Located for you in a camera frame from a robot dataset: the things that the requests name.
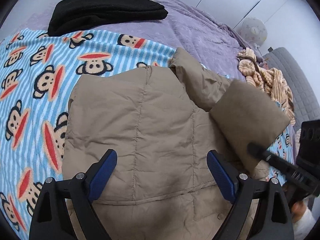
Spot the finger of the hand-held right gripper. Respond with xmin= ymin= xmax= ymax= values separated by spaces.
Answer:
xmin=247 ymin=142 xmax=319 ymax=198

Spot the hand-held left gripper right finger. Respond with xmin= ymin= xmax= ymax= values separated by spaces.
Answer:
xmin=207 ymin=149 xmax=295 ymax=240

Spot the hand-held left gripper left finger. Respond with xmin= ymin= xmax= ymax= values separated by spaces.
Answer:
xmin=29 ymin=149 xmax=118 ymax=240

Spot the tan puffer jacket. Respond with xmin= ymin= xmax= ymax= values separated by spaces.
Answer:
xmin=61 ymin=47 xmax=290 ymax=240

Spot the person's right forearm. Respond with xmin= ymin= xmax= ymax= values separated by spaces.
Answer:
xmin=291 ymin=209 xmax=318 ymax=239

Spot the person's right hand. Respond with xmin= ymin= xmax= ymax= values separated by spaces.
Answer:
xmin=291 ymin=200 xmax=309 ymax=222

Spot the grey quilted cushion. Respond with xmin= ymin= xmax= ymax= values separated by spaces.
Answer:
xmin=261 ymin=47 xmax=320 ymax=133

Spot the beige striped garment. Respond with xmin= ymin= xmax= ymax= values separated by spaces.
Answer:
xmin=236 ymin=47 xmax=296 ymax=125

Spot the monkey print striped blanket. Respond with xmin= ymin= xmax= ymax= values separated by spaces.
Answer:
xmin=0 ymin=29 xmax=300 ymax=233

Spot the white round fan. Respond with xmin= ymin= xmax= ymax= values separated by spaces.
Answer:
xmin=240 ymin=17 xmax=268 ymax=44

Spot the purple bedspread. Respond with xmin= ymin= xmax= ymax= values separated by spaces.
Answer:
xmin=25 ymin=0 xmax=265 ymax=75

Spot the black folded cloth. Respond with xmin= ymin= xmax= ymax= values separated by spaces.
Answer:
xmin=47 ymin=0 xmax=168 ymax=37

